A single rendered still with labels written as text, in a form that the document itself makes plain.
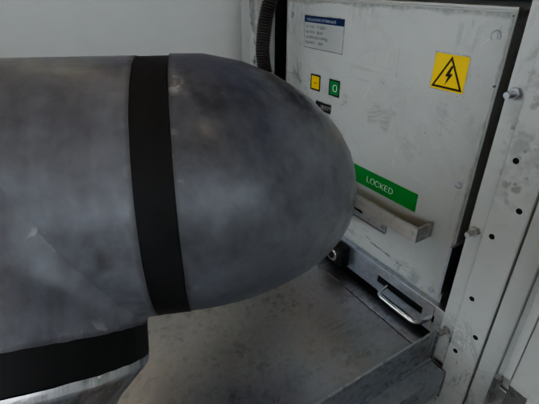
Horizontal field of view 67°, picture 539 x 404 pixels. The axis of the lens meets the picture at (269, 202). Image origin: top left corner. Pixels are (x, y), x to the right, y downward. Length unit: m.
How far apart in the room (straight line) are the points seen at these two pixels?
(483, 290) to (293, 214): 0.53
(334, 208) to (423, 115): 0.53
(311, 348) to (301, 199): 0.63
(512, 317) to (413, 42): 0.42
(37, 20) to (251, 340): 0.74
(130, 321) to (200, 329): 0.64
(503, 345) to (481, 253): 0.14
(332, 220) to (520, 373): 0.52
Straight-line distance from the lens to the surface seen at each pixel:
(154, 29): 0.98
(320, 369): 0.74
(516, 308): 0.65
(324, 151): 0.17
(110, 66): 0.17
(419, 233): 0.71
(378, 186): 0.79
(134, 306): 0.17
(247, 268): 0.15
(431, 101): 0.68
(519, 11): 0.61
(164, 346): 0.79
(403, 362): 0.73
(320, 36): 0.86
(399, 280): 0.81
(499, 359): 0.71
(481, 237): 0.63
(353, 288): 0.90
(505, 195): 0.59
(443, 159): 0.69
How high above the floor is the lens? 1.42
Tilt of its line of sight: 29 degrees down
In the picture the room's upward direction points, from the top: straight up
